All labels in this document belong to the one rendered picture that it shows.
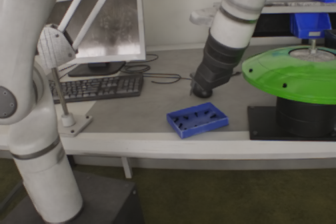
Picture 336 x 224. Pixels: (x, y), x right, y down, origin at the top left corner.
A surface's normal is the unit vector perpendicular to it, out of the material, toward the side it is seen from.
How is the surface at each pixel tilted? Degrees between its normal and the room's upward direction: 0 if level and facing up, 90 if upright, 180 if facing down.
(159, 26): 90
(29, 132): 19
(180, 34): 90
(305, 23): 90
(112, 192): 0
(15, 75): 94
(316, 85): 24
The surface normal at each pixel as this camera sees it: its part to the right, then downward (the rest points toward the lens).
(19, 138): -0.14, -0.72
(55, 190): 0.58, 0.30
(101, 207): -0.10, -0.90
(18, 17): 0.27, 0.48
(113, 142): -0.16, 0.44
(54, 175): 0.74, 0.22
